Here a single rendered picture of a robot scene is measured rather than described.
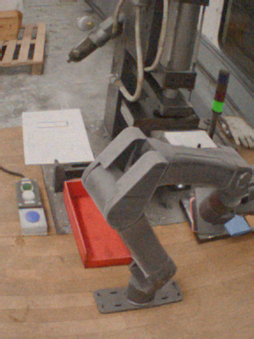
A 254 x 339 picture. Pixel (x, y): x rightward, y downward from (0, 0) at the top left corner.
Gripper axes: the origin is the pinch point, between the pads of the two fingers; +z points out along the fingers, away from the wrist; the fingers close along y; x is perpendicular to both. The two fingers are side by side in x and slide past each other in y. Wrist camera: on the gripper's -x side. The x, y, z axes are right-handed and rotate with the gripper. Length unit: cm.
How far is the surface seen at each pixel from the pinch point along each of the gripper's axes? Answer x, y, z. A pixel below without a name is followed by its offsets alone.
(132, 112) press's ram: 12.6, 28.0, 1.4
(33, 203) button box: 36.0, 9.1, 16.1
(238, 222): -18.1, 2.7, 10.5
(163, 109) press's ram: 6.3, 26.8, -3.3
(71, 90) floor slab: 1, 168, 210
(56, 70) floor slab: 13, 204, 230
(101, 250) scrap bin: 19.7, -3.7, 11.1
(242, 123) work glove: -40, 48, 35
